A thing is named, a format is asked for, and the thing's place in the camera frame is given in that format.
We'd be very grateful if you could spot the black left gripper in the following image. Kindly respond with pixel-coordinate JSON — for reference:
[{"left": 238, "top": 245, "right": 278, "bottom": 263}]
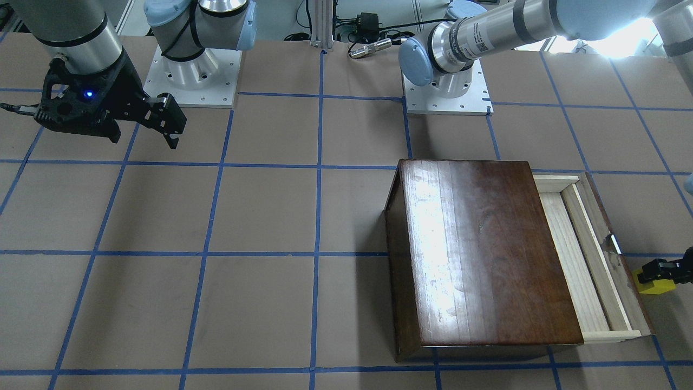
[{"left": 638, "top": 246, "right": 693, "bottom": 284}]

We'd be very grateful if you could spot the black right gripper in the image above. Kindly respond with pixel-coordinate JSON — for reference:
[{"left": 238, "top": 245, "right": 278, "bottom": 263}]
[{"left": 33, "top": 50, "right": 187, "bottom": 149}]

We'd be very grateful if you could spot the yellow block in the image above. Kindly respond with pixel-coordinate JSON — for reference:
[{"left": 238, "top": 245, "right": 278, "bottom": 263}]
[{"left": 638, "top": 279, "right": 676, "bottom": 295}]

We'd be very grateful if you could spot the white drawer handle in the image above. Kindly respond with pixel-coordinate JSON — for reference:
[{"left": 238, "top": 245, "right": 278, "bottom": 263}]
[{"left": 600, "top": 233, "right": 622, "bottom": 255}]

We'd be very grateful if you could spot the light wood drawer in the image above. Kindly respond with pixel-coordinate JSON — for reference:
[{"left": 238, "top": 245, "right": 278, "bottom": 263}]
[{"left": 534, "top": 173, "right": 654, "bottom": 344}]

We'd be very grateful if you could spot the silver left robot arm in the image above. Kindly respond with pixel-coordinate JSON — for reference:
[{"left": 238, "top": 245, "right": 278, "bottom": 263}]
[{"left": 398, "top": 1, "right": 691, "bottom": 88}]

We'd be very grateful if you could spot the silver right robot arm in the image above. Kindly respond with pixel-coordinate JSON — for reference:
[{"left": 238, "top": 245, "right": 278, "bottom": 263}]
[{"left": 2, "top": 1, "right": 257, "bottom": 149}]

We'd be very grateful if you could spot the dark wooden drawer cabinet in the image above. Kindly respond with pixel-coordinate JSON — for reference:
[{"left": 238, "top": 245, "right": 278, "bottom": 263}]
[{"left": 383, "top": 159, "right": 584, "bottom": 362}]

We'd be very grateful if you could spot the black power brick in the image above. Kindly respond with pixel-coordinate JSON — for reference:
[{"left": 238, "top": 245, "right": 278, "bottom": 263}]
[{"left": 356, "top": 12, "right": 380, "bottom": 40}]

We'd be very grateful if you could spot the silver metal cylinder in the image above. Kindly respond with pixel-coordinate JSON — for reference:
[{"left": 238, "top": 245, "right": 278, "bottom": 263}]
[{"left": 348, "top": 38, "right": 392, "bottom": 60}]

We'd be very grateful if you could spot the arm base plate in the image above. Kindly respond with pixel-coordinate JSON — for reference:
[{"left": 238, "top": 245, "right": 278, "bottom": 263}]
[
  {"left": 402, "top": 60, "right": 494, "bottom": 115},
  {"left": 143, "top": 47, "right": 244, "bottom": 108}
]

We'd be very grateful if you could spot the aluminium frame post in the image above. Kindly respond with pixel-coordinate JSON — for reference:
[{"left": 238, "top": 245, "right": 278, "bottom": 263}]
[{"left": 305, "top": 1, "right": 336, "bottom": 53}]

